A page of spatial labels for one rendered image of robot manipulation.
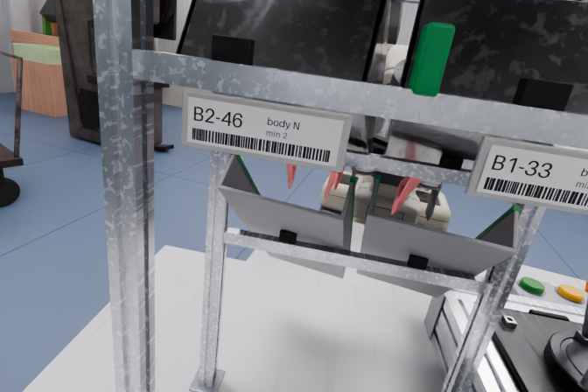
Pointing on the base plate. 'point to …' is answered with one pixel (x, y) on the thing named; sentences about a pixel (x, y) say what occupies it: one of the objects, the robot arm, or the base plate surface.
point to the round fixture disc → (567, 360)
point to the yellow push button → (570, 292)
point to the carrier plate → (529, 349)
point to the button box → (548, 294)
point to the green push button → (532, 285)
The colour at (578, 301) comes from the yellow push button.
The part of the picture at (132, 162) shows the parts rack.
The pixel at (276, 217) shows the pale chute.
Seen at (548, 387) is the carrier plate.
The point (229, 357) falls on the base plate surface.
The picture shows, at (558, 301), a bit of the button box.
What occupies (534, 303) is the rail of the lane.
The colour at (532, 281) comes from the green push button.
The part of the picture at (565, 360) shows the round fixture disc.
